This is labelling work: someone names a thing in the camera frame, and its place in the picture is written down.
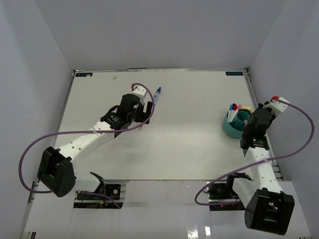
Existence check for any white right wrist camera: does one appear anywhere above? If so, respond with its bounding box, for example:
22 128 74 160
263 96 288 118

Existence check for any teal round organizer container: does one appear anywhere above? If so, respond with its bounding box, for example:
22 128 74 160
222 110 251 139

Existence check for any clear blue spray bottle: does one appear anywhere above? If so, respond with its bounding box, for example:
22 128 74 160
153 87 161 105

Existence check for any blue cap white marker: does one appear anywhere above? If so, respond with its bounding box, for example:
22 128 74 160
231 104 238 120

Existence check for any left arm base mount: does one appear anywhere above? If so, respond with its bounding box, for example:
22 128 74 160
73 172 126 209

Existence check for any black xdof label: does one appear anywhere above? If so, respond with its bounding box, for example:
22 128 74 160
225 71 243 76
75 73 93 77

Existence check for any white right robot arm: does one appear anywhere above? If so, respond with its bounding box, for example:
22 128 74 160
225 100 295 236

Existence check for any beige tape roll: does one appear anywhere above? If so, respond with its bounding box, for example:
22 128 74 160
241 106 253 113

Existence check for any black XDOF label left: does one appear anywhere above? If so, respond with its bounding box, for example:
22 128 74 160
75 73 93 77

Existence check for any black XDOF label right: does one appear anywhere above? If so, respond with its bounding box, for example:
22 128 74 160
225 71 243 76

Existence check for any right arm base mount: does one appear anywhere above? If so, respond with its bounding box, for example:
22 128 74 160
203 173 252 211

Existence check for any red cap white marker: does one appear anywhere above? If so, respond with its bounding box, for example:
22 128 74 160
227 104 234 122

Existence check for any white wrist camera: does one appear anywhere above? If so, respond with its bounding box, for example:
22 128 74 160
263 96 288 118
132 84 147 105

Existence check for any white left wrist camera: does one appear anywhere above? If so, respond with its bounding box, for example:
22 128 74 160
132 84 147 105

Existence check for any pink cap white marker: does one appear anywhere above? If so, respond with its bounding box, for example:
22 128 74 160
236 105 242 112

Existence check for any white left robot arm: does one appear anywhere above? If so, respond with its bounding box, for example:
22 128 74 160
37 94 153 199

